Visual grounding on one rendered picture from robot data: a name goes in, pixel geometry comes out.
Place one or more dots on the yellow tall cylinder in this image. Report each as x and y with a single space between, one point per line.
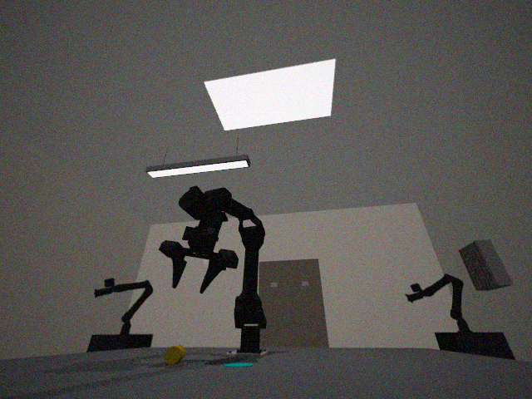
174 355

